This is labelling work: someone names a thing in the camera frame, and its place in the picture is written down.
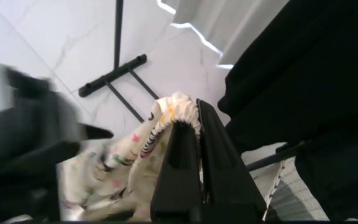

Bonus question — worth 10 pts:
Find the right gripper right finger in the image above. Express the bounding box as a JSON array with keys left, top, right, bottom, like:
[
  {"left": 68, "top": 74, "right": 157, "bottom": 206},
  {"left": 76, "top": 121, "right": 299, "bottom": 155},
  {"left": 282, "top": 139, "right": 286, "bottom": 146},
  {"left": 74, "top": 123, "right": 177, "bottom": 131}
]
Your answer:
[{"left": 196, "top": 98, "right": 267, "bottom": 222}]

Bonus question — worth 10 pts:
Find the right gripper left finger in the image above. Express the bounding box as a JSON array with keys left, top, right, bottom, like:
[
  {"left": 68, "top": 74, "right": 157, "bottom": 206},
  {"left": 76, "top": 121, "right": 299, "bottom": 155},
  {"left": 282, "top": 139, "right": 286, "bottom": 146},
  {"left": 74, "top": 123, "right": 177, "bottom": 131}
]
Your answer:
[{"left": 150, "top": 121, "right": 203, "bottom": 222}]

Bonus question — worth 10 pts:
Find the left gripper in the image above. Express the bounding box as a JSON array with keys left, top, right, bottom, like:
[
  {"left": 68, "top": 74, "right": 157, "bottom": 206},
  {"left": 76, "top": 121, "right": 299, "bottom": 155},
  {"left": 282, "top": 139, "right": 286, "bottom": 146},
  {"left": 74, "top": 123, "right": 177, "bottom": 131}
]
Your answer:
[{"left": 0, "top": 93, "right": 114, "bottom": 179}]

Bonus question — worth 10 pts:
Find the cream printed garment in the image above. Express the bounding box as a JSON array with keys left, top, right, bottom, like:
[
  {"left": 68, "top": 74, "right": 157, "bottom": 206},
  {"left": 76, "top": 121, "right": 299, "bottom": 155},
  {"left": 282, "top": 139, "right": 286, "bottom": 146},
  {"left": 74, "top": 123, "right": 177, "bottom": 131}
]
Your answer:
[{"left": 56, "top": 90, "right": 202, "bottom": 222}]

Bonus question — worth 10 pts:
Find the black garment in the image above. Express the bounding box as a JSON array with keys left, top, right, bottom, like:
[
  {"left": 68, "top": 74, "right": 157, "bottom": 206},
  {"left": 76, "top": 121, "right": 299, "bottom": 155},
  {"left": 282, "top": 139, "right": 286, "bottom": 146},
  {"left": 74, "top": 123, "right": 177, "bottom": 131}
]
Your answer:
[{"left": 218, "top": 0, "right": 358, "bottom": 222}]

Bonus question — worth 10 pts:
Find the white laundry basket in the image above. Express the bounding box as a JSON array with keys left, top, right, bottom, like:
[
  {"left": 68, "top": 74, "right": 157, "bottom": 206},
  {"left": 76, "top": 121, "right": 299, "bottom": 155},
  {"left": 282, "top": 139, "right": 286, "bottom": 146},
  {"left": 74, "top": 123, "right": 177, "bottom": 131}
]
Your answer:
[{"left": 253, "top": 157, "right": 358, "bottom": 222}]

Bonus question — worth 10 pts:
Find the black clothes rack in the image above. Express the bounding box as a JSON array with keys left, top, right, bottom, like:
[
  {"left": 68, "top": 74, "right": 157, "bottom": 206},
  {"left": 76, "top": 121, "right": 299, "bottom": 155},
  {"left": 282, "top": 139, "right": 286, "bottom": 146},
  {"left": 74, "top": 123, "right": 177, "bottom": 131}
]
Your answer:
[{"left": 78, "top": 0, "right": 304, "bottom": 172}]

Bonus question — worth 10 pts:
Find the white curtain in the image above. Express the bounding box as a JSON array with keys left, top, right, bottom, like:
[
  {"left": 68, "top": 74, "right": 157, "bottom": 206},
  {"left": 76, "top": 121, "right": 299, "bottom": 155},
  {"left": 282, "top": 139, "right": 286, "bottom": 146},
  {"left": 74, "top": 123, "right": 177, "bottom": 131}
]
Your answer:
[{"left": 158, "top": 0, "right": 289, "bottom": 68}]

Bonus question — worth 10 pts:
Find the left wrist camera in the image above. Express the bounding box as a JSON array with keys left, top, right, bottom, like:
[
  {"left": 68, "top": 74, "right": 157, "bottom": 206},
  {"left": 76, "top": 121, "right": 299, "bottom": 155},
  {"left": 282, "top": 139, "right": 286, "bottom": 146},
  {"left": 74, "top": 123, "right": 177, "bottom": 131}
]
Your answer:
[{"left": 0, "top": 63, "right": 54, "bottom": 101}]

